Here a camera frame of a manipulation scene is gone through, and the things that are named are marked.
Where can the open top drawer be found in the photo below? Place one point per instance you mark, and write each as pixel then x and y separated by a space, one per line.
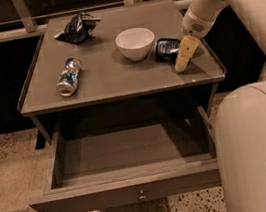
pixel 107 170

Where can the blue chip bag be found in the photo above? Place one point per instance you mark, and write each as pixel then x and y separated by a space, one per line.
pixel 78 29

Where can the blue pepsi can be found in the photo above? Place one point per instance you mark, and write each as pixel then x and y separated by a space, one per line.
pixel 167 49

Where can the crushed silver blue can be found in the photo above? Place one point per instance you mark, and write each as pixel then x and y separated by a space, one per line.
pixel 68 81

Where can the metal drawer knob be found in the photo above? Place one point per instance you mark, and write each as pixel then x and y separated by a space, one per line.
pixel 142 196

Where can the white bowl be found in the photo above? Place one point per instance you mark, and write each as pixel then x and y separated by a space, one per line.
pixel 135 43

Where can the grey wooden cabinet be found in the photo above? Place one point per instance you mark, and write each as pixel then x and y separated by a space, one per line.
pixel 106 75

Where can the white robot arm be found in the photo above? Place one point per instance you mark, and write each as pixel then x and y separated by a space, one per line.
pixel 240 128

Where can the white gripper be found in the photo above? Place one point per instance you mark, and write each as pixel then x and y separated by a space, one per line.
pixel 195 25

